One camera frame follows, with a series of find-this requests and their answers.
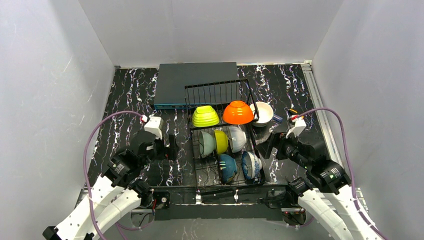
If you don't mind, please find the blue patterned bowl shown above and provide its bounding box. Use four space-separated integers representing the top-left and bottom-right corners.
241 151 263 180

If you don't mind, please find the dark striped white bowl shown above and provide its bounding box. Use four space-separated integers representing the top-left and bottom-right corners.
228 125 247 154

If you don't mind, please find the pale green bowl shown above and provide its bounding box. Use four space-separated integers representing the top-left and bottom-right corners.
199 131 216 158

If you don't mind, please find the dark blue beige bowl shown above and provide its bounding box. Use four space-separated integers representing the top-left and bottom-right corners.
219 154 238 185

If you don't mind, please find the yellow green bowl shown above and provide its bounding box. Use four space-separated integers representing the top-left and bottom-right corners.
214 129 229 154

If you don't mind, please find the orange white bowl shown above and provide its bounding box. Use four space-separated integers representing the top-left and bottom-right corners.
222 100 254 125

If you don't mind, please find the green white bowl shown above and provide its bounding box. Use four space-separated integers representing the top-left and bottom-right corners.
192 105 220 128

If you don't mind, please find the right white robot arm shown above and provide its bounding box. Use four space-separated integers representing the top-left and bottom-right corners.
255 132 384 240

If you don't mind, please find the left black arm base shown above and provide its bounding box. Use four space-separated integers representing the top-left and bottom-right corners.
128 179 171 229

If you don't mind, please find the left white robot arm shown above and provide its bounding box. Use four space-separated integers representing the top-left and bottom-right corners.
42 130 179 240

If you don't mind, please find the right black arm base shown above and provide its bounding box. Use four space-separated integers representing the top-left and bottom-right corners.
256 177 315 229

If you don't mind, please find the blue red screwdriver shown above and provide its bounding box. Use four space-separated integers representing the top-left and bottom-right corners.
272 114 284 123

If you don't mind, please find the cream white bowl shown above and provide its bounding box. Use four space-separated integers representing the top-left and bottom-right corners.
250 101 274 127

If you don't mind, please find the dark grey flat box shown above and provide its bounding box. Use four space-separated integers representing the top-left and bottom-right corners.
152 62 238 110

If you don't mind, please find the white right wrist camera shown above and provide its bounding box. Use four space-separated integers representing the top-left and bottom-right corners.
285 115 307 139

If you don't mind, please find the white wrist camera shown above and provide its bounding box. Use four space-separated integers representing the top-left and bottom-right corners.
285 115 307 139
140 115 164 139

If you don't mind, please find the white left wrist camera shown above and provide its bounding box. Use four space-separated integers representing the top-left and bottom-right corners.
140 115 164 139

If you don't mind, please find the yellow black T-handle hex key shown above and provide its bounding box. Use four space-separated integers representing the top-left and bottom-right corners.
288 108 299 115

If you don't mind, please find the black wire dish rack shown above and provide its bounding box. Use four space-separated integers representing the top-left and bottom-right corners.
184 79 266 196

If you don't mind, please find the aluminium table edge rail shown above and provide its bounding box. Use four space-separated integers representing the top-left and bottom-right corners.
301 61 366 213

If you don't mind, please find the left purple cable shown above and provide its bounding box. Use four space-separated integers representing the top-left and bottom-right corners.
82 110 148 240

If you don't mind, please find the purple cable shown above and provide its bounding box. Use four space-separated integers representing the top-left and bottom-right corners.
298 106 388 240
82 110 148 240

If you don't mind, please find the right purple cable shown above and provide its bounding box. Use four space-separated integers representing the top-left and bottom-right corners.
298 106 388 240

